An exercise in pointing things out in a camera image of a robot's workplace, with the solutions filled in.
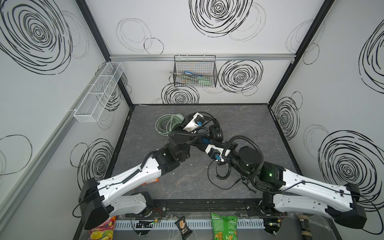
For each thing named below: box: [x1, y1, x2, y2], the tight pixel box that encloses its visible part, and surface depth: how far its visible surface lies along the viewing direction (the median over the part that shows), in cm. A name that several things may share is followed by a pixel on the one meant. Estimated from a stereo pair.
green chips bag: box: [211, 213, 238, 240], surface depth 67 cm
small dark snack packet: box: [174, 215, 193, 240], surface depth 69 cm
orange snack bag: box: [139, 178, 160, 186], surface depth 84 cm
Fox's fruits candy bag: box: [88, 216, 117, 240], surface depth 66 cm
